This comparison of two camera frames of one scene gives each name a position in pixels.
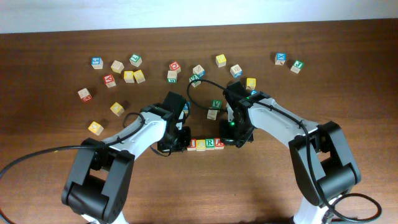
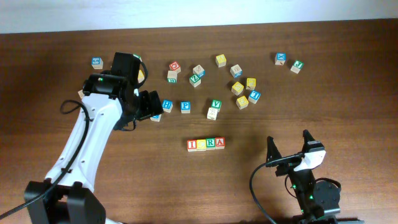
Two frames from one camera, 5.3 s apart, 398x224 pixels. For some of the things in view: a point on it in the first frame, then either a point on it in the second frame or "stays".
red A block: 219,145 stays
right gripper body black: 233,132 -> 298,178
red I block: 193,145 stays
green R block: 209,144 stays
